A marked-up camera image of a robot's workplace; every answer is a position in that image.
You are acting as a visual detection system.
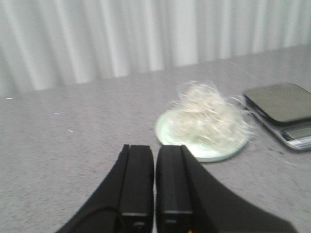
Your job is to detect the light green round plate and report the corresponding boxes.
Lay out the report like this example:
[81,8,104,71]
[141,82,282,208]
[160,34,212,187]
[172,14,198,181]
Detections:
[154,110,249,163]

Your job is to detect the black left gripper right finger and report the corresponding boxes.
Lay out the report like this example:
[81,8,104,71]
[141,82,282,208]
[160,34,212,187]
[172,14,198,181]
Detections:
[156,145,297,233]

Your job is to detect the black silver kitchen scale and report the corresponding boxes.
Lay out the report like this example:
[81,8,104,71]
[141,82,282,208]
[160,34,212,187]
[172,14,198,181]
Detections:
[243,83,311,151]

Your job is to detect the white pleated curtain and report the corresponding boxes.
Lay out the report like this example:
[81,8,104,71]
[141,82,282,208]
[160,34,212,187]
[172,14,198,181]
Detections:
[0,0,311,96]

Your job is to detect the white vermicelli noodle bundle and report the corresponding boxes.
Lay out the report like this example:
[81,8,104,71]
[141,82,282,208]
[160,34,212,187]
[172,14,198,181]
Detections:
[169,81,255,149]

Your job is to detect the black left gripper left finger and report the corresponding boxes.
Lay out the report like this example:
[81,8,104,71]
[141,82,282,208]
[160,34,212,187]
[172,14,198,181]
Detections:
[58,145,154,233]

